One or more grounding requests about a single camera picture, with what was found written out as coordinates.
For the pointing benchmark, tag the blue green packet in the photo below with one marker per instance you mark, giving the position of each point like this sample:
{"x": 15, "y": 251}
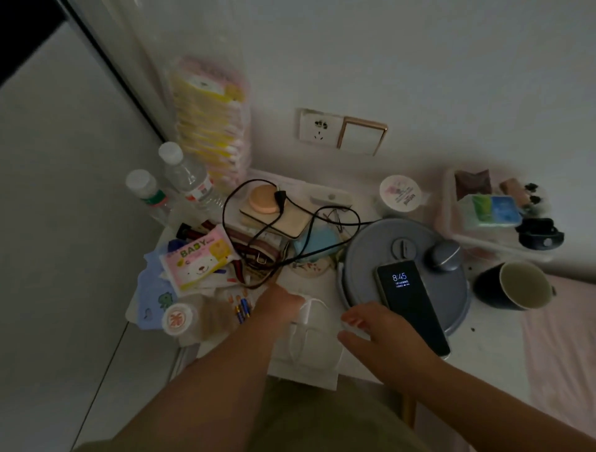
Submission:
{"x": 493, "y": 210}

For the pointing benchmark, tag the blue printed cloth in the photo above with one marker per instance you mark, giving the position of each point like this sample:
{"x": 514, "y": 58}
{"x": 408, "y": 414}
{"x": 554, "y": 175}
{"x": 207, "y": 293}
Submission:
{"x": 151, "y": 293}

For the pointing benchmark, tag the white night light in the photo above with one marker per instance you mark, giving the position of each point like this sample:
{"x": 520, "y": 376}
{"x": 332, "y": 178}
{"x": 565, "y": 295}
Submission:
{"x": 330, "y": 198}

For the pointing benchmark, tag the dark mug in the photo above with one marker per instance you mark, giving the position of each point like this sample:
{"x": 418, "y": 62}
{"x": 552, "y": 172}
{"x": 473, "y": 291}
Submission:
{"x": 514, "y": 285}

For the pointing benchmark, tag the person's right thumb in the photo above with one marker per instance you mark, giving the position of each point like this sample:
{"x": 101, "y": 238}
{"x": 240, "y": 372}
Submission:
{"x": 355, "y": 343}

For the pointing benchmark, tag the person's olive shirt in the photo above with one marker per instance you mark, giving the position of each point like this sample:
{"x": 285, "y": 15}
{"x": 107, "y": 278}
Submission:
{"x": 326, "y": 419}

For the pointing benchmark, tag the person's right hand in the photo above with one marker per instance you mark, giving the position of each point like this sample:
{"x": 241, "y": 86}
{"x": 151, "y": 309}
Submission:
{"x": 391, "y": 340}

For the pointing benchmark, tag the gold framed wall switch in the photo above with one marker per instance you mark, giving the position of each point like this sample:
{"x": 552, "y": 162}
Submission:
{"x": 362, "y": 136}

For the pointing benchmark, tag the orange round compact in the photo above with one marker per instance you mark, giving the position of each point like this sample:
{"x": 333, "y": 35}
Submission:
{"x": 264, "y": 199}

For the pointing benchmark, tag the bag of stacked tissue packets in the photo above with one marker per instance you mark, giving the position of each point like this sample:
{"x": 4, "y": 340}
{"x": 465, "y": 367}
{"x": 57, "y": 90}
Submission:
{"x": 209, "y": 116}

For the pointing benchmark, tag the beige flat notebook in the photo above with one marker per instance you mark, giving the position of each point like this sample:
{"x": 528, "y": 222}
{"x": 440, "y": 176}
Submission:
{"x": 291, "y": 222}

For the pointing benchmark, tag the brown packet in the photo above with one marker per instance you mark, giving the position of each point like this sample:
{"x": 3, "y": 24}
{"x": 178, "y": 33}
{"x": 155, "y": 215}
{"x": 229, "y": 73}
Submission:
{"x": 472, "y": 184}

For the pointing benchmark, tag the white plastic tray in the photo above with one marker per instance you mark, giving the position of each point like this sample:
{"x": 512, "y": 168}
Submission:
{"x": 465, "y": 233}

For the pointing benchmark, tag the grey round electric kettle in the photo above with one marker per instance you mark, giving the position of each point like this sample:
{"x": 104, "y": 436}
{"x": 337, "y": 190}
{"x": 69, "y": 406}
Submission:
{"x": 395, "y": 251}

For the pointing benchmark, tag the clear water bottle green label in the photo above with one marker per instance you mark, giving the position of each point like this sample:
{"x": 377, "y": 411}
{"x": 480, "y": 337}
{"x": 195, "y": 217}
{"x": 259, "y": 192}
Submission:
{"x": 149, "y": 193}

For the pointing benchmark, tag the person's left forearm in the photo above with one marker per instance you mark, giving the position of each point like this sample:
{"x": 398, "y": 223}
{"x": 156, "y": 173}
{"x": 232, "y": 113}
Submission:
{"x": 205, "y": 396}

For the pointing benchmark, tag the person's left fingers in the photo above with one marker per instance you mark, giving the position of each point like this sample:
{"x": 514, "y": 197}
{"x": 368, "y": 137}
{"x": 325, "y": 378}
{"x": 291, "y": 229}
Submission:
{"x": 294, "y": 305}

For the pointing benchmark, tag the black round device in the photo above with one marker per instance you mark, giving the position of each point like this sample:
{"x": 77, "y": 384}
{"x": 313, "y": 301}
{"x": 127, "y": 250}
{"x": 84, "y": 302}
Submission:
{"x": 540, "y": 233}

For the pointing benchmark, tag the person's left hand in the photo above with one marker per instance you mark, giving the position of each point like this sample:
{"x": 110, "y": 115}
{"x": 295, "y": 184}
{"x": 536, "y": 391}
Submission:
{"x": 274, "y": 305}

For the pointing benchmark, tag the white wall socket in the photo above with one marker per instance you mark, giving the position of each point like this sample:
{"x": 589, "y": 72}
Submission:
{"x": 320, "y": 127}

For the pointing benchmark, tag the pink baby wipes packet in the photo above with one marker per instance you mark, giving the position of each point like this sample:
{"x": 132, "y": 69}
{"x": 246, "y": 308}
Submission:
{"x": 198, "y": 263}

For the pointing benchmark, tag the black smartphone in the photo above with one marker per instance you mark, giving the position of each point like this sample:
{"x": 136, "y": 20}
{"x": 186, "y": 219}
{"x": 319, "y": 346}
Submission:
{"x": 412, "y": 307}

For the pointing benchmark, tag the tan small bottle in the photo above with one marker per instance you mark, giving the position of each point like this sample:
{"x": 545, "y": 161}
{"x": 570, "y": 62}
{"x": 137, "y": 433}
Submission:
{"x": 514, "y": 191}

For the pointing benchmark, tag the clear water bottle red label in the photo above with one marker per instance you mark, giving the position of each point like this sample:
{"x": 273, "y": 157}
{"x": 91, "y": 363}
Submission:
{"x": 188, "y": 179}

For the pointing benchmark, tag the white round jar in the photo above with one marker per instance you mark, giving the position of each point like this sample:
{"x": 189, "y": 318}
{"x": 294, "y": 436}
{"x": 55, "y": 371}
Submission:
{"x": 399, "y": 195}

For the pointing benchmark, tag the light blue pouch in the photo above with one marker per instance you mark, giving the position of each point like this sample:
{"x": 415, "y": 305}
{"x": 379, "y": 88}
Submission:
{"x": 317, "y": 244}

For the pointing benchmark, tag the small bottle orange lid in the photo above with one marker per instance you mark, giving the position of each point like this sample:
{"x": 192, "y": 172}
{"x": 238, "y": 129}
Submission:
{"x": 182, "y": 320}

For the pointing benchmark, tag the person's right forearm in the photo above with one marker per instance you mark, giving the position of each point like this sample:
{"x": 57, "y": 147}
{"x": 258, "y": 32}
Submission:
{"x": 493, "y": 409}

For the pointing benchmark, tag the pink bedsheet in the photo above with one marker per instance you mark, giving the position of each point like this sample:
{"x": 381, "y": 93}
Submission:
{"x": 561, "y": 349}

